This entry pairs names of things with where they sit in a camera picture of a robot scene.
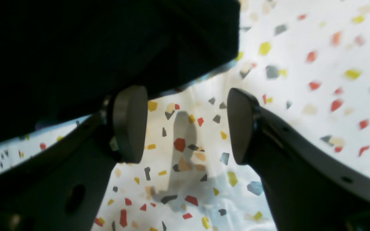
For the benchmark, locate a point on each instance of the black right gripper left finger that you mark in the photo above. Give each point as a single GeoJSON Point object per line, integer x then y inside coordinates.
{"type": "Point", "coordinates": [61, 189]}

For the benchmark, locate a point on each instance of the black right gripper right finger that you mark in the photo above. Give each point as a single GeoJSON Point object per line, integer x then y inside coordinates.
{"type": "Point", "coordinates": [306, 190]}

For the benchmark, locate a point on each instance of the black t-shirt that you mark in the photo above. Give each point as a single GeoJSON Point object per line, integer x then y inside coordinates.
{"type": "Point", "coordinates": [60, 58]}

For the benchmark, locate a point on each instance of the terrazzo patterned tablecloth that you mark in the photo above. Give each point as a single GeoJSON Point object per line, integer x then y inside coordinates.
{"type": "Point", "coordinates": [306, 61]}

